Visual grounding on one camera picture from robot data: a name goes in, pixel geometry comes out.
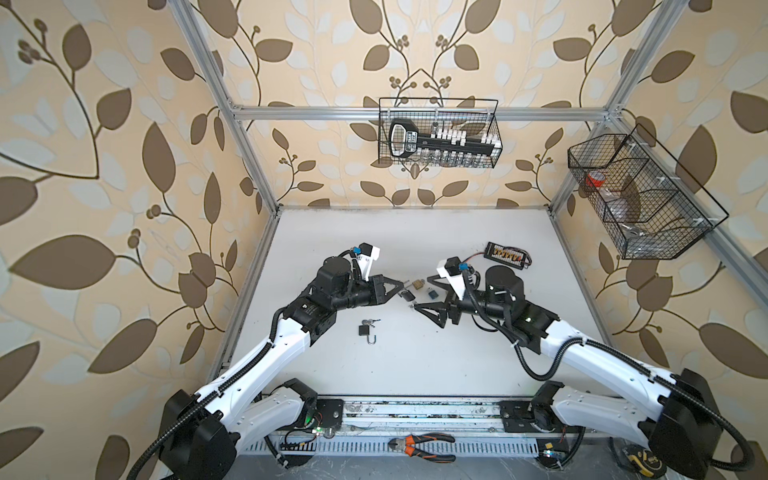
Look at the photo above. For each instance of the black padlock open shackle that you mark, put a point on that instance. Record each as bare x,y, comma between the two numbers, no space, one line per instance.
366,331

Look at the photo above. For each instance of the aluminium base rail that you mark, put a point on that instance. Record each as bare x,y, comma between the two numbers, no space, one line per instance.
396,416

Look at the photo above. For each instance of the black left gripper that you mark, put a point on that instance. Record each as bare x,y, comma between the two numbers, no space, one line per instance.
376,288

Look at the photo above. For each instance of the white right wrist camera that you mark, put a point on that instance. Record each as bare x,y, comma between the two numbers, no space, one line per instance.
454,271

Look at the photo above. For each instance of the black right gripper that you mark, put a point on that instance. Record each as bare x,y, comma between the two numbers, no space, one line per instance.
442,307

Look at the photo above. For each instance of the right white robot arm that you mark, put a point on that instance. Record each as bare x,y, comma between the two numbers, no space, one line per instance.
586,383

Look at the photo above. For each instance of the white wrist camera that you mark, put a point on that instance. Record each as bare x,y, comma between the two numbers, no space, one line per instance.
454,271
366,252

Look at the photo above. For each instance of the side wire basket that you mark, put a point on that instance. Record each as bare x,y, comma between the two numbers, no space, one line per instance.
654,205

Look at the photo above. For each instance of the yellow black tape measure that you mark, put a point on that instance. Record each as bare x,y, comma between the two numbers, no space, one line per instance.
644,462

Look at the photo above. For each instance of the long shackle brass padlock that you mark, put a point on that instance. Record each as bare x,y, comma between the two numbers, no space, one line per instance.
416,284

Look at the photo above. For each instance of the black socket holder rail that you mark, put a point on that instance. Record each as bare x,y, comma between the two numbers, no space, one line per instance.
404,140

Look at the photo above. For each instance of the black parallel charging board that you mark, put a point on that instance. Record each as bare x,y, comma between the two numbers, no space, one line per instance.
507,255

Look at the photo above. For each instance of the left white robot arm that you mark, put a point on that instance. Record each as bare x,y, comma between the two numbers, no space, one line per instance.
202,434

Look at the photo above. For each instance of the red black power lead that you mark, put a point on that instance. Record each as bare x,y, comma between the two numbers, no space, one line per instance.
474,257

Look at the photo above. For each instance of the back wire basket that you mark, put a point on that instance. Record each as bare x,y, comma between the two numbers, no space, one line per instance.
473,115

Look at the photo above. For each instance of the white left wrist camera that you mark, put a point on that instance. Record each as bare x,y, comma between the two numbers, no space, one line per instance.
366,252

